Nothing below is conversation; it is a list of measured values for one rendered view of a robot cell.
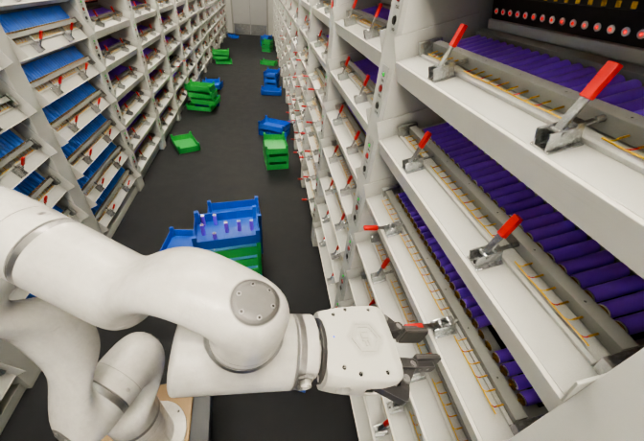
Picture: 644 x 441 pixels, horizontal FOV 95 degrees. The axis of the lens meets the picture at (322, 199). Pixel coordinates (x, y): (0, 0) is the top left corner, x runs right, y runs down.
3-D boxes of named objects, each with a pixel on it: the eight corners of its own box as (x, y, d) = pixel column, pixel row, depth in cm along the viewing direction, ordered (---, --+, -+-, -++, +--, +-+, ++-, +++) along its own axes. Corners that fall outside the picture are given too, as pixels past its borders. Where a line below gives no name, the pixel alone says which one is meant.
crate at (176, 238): (190, 271, 174) (187, 262, 170) (154, 270, 173) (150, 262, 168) (203, 236, 198) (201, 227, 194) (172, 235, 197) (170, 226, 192)
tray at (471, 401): (481, 461, 44) (490, 447, 38) (367, 209, 92) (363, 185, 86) (611, 426, 44) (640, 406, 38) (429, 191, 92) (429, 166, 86)
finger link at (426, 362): (406, 380, 36) (451, 378, 38) (398, 354, 38) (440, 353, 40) (396, 391, 38) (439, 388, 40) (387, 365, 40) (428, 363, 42)
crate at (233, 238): (194, 251, 135) (191, 239, 130) (196, 222, 151) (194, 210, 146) (261, 243, 143) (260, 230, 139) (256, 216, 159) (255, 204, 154)
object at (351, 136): (359, 191, 99) (353, 156, 91) (328, 121, 147) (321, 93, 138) (418, 174, 99) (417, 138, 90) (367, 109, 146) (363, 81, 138)
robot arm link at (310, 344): (303, 374, 30) (330, 373, 31) (295, 300, 37) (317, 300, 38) (285, 407, 35) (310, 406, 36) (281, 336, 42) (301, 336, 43)
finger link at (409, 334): (389, 332, 41) (430, 332, 43) (382, 311, 43) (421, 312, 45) (380, 343, 42) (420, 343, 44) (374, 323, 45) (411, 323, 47)
